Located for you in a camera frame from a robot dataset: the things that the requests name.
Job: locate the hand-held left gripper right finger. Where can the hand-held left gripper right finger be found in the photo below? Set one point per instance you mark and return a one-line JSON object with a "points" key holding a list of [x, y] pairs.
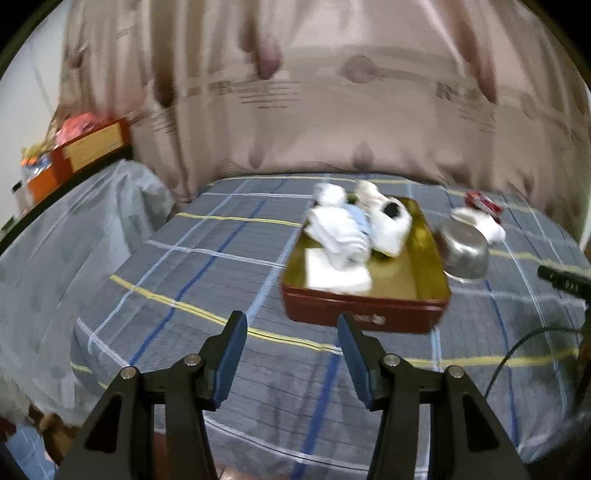
{"points": [[358, 360]]}

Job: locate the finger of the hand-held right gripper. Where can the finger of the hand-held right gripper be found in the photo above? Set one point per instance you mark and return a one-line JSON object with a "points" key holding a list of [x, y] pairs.
{"points": [[563, 279]]}

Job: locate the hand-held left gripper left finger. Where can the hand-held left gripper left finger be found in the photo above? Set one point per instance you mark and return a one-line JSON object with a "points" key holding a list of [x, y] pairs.
{"points": [[228, 360]]}

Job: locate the red tin box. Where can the red tin box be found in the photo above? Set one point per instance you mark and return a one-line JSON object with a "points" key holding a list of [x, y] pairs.
{"points": [[360, 314]]}

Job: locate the white cloth block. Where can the white cloth block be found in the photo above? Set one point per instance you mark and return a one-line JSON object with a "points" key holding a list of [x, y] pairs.
{"points": [[332, 277]]}

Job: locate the red and white cloth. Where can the red and white cloth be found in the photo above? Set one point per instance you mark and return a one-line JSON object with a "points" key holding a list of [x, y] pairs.
{"points": [[485, 226]]}

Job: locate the white sock with black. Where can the white sock with black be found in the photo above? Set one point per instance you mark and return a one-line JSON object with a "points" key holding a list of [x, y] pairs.
{"points": [[388, 230]]}

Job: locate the light blue towel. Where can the light blue towel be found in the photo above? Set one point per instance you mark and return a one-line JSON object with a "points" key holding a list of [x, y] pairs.
{"points": [[358, 219]]}

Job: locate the cream ruffled cloth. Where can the cream ruffled cloth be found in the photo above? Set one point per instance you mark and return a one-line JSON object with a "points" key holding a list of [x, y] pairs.
{"points": [[330, 196]]}

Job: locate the plain white sock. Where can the plain white sock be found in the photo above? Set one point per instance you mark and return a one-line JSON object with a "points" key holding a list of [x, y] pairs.
{"points": [[371, 194]]}

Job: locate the grey plaid tablecloth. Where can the grey plaid tablecloth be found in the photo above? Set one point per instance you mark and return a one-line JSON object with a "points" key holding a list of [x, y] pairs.
{"points": [[277, 415]]}

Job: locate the steel bowl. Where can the steel bowl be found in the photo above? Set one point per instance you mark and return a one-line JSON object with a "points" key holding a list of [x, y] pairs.
{"points": [[461, 254]]}

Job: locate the translucent plastic cover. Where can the translucent plastic cover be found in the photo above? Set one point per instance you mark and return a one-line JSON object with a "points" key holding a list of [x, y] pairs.
{"points": [[69, 254]]}

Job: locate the dark shelf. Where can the dark shelf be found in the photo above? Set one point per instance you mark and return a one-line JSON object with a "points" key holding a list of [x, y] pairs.
{"points": [[69, 184]]}

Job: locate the beige leaf-print curtain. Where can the beige leaf-print curtain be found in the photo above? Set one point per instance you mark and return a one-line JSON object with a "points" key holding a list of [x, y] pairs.
{"points": [[323, 115]]}

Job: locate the red carton box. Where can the red carton box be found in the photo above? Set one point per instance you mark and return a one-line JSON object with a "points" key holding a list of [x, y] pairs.
{"points": [[92, 147]]}

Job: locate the orange box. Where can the orange box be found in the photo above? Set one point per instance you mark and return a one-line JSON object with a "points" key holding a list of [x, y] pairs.
{"points": [[41, 184]]}

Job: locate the red plastic bag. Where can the red plastic bag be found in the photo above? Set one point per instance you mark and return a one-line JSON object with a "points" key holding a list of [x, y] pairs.
{"points": [[78, 127]]}

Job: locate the yellow plush toy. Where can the yellow plush toy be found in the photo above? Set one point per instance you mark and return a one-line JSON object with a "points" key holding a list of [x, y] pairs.
{"points": [[34, 151]]}

